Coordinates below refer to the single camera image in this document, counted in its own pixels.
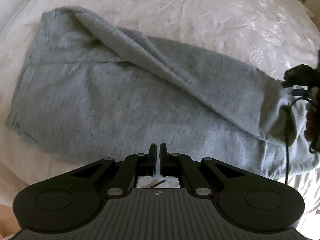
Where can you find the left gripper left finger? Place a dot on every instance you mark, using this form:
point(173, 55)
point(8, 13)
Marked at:
point(133, 167)

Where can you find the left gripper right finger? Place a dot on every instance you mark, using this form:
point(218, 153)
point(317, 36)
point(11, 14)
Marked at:
point(183, 168)

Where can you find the grey-blue knit pants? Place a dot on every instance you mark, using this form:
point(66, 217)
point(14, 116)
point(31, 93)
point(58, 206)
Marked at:
point(88, 89)

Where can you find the white floral bedspread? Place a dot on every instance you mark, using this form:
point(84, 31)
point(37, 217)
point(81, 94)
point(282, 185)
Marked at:
point(272, 35)

